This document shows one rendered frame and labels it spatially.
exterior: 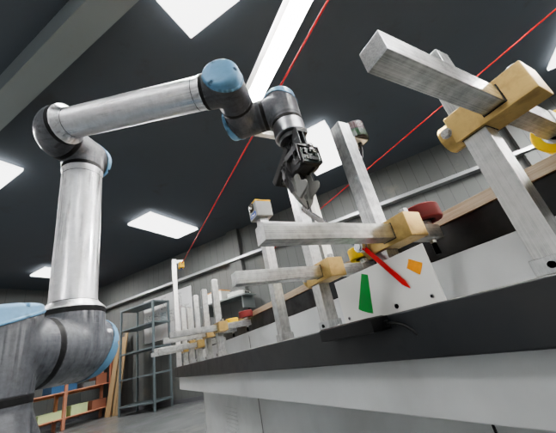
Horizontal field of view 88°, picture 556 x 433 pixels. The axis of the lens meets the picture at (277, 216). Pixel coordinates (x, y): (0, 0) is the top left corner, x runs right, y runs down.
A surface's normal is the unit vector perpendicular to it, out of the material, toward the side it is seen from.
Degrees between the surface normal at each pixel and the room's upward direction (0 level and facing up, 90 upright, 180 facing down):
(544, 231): 90
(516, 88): 90
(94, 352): 107
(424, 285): 90
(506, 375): 90
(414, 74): 180
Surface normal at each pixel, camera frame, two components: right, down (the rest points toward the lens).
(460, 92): 0.20, 0.89
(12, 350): 0.89, -0.33
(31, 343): 0.95, -0.29
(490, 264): -0.88, -0.03
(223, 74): -0.14, -0.37
